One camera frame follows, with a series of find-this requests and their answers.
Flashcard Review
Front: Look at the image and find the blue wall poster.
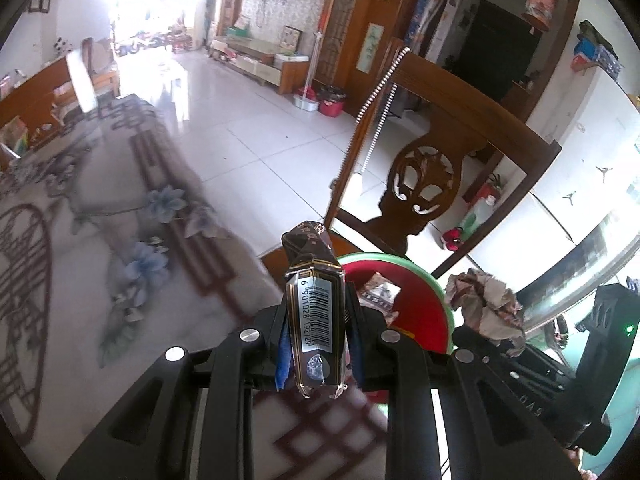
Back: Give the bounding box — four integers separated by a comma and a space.
405, 0, 446, 54

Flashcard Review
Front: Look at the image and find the mop with silver bucket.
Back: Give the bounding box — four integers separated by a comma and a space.
292, 5, 328, 112

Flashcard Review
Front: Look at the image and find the red bucket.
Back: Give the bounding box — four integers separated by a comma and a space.
319, 95, 347, 117

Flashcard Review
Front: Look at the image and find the red hanging lantern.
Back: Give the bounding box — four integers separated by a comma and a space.
522, 0, 560, 29

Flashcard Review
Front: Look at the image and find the small red toy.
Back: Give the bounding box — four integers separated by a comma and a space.
442, 227, 469, 252

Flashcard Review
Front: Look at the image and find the black cigarette box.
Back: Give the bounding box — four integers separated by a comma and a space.
281, 220, 348, 401

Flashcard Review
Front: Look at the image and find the white refrigerator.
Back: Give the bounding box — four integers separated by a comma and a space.
465, 67, 640, 311

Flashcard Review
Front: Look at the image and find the green bamboo painting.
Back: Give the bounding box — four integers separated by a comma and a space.
357, 22, 384, 74

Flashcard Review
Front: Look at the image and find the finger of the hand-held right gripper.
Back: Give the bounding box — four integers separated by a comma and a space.
452, 327, 613, 456

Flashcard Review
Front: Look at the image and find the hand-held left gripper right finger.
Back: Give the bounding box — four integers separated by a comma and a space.
345, 285, 583, 480

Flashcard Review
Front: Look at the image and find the white crumpled wrapper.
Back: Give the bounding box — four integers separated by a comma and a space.
361, 271, 401, 326

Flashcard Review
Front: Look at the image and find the white wooden television cabinet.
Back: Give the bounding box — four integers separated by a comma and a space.
210, 35, 311, 95

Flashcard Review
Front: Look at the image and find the small bicycle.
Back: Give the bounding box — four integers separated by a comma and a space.
117, 30, 169, 57

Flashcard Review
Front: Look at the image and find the carved wooden chair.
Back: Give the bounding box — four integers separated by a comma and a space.
260, 37, 563, 281

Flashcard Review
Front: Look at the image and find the small framed picture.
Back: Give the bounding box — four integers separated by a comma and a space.
280, 25, 303, 53

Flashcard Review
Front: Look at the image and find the beaded cord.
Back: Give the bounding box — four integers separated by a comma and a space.
327, 47, 411, 191

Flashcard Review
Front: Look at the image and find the paper ball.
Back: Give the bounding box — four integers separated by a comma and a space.
444, 268, 527, 356

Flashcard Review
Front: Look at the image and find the red basin with green rim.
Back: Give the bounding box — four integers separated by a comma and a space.
336, 252, 455, 406

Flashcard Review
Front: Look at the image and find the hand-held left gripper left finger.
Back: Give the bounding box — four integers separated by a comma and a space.
57, 305, 293, 480

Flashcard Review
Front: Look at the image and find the wooden sofa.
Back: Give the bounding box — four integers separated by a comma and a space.
0, 55, 121, 171

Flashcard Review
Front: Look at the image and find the blue printed box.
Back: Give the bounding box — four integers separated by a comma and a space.
572, 20, 624, 79

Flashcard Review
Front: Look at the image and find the wooden lattice partition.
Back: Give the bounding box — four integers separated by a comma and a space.
320, 0, 436, 92

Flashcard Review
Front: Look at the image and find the white green plastic bottle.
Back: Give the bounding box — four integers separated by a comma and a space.
457, 195, 496, 241

